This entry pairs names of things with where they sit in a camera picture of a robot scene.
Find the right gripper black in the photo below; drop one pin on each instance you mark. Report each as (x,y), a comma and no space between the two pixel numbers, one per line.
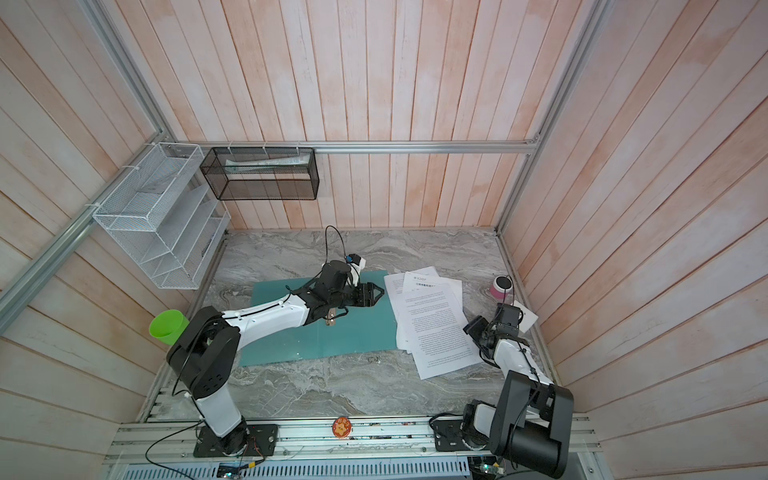
(476,325)

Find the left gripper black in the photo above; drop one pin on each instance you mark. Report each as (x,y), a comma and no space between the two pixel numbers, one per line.
(366,294)

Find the teal paper folder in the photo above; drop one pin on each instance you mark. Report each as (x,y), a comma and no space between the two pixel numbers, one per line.
(361,330)

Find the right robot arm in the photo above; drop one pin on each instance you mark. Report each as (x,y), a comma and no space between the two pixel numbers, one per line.
(531,422)

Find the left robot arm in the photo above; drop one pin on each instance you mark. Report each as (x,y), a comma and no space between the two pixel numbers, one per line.
(203,355)

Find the silver folder clip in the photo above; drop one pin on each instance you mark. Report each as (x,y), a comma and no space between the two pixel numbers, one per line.
(330,318)

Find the pink cylindrical speaker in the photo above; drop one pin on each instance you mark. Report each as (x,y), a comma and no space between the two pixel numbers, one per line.
(502,288)

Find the white power socket cube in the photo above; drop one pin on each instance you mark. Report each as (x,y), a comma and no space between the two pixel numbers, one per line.
(528,317)

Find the red round sticker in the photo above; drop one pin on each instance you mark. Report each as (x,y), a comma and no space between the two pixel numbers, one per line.
(342,427)

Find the green plastic goblet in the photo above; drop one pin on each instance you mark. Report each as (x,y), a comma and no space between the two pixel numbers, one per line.
(168,326)

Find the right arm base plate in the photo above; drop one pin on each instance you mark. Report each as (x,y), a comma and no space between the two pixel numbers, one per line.
(451,436)

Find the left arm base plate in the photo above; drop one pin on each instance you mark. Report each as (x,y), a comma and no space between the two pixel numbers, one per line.
(257,440)

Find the black mesh wall basket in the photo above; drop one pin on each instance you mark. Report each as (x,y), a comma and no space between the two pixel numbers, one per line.
(261,173)

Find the white wire mesh shelf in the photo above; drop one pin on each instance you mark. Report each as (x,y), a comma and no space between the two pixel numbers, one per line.
(168,226)

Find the aluminium front rail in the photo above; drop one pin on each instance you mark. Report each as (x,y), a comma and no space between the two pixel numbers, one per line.
(296,439)

